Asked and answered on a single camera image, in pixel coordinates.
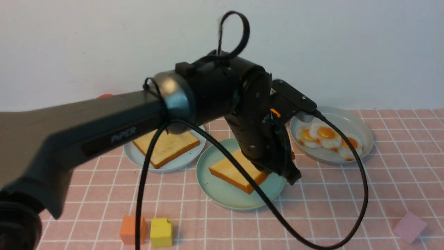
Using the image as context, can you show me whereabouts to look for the mint green plate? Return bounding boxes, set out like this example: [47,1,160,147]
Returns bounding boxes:
[196,138,287,210]

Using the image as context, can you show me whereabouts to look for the left black camera cable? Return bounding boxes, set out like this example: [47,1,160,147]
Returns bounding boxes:
[135,10,369,250]

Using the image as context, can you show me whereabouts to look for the orange foam cube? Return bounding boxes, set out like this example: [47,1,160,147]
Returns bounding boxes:
[120,216,147,245]

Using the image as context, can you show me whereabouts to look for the grey blue plate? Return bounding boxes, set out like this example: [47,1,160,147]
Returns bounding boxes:
[296,106,374,165]

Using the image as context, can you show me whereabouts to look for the yellow foam cube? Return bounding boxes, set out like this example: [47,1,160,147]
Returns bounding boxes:
[150,217,173,248]

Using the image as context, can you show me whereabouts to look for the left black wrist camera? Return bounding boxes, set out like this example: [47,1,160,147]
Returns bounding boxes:
[270,79,317,124]

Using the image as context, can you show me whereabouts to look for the light blue plate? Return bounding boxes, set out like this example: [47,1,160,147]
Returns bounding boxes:
[123,130,206,173]

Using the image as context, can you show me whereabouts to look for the pink foam cube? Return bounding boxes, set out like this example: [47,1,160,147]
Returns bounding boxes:
[393,212,428,244]

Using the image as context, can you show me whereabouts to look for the red yellow pomegranate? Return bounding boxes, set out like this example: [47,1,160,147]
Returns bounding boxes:
[97,94,114,99]

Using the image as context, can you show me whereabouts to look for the toast slice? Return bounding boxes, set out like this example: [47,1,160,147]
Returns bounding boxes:
[133,130,200,169]
[209,148,268,194]

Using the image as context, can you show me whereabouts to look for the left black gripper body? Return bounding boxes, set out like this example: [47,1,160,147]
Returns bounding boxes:
[224,113,301,185]

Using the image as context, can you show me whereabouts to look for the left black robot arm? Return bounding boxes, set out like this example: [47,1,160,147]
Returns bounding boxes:
[1,52,301,250]

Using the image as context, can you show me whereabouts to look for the pink checkered tablecloth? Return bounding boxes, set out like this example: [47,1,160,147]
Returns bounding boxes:
[38,109,444,250]

